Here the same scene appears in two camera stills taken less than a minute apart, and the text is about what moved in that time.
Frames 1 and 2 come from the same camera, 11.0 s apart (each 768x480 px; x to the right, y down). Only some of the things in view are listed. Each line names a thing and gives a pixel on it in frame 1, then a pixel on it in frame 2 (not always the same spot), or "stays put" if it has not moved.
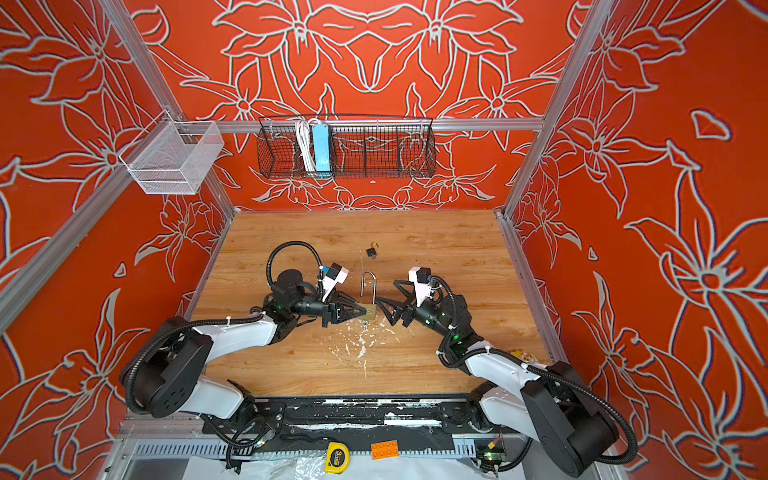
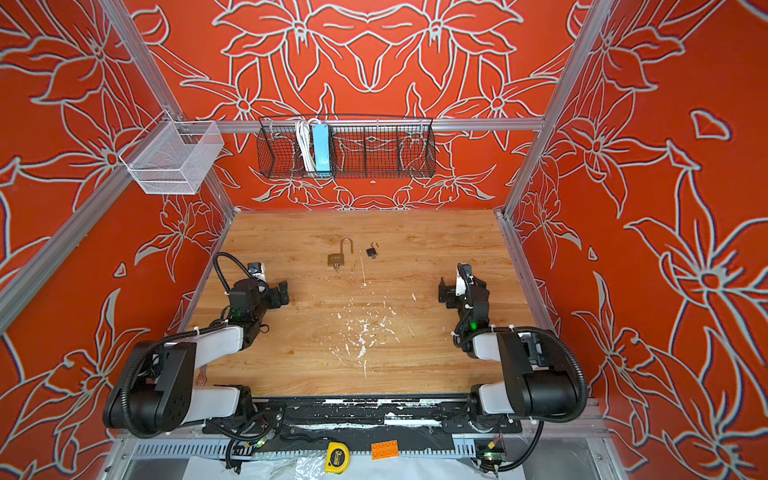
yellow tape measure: [337, 457] stays put
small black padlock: [372, 252] stays put
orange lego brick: [385, 449] stays put
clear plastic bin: [174, 157] stays put
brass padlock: [371, 308] -> [336, 260]
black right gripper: [395, 308] -> [448, 294]
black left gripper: [328, 312] -> [275, 302]
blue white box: [322, 149] stays put
